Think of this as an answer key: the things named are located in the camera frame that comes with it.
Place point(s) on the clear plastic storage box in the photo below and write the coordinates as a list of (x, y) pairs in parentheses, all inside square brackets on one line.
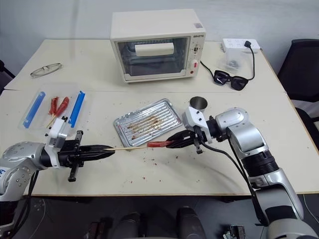
[(56, 87)]

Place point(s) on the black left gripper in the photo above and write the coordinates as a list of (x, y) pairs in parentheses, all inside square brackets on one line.
[(71, 152)]

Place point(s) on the black office chair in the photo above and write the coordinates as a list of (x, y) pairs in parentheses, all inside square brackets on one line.
[(301, 72)]

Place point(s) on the dark reddish floor object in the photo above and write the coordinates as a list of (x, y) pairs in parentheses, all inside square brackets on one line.
[(98, 227)]

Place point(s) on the blue box clip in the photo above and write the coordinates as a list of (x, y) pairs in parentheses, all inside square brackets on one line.
[(35, 108), (76, 108)]

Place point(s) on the stainless steel cup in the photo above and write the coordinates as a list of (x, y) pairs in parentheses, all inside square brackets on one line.
[(198, 103)]

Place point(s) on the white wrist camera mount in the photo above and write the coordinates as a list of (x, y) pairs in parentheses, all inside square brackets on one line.
[(193, 117), (58, 129)]

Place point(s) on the thin-framed clear eyeglasses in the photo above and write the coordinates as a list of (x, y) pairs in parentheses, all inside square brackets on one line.
[(46, 69)]

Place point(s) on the dark rounded shape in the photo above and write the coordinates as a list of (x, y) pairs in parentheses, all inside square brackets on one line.
[(128, 225), (190, 222)]

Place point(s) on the clear plastic bag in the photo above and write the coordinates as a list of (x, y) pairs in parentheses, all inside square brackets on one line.
[(233, 58)]

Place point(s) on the small metallic floor object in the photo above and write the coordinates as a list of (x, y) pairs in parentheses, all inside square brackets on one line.
[(234, 231)]

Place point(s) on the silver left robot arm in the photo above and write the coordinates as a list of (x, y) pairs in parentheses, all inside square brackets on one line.
[(17, 159)]

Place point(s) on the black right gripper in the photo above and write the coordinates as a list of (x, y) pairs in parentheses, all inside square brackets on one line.
[(197, 136)]

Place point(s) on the skewered red sausage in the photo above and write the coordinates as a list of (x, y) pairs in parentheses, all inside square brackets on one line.
[(62, 107), (53, 105)]

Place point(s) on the black sunglasses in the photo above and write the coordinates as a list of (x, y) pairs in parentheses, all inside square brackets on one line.
[(230, 80)]

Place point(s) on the bare wooden skewer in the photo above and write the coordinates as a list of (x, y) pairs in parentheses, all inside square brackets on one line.
[(127, 148)]

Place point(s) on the ribbed metal baking tray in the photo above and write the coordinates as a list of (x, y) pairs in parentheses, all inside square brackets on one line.
[(147, 122)]

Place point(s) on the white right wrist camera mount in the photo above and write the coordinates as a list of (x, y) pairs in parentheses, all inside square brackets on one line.
[(193, 117)]

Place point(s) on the white power strip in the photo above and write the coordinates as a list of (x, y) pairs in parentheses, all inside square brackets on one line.
[(240, 44)]

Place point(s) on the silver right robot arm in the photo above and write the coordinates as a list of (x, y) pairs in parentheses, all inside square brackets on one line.
[(251, 139)]

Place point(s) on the cream toaster oven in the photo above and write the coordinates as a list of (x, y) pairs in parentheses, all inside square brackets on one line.
[(154, 44)]

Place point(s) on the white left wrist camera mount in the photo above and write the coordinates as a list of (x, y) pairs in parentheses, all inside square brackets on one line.
[(58, 129)]

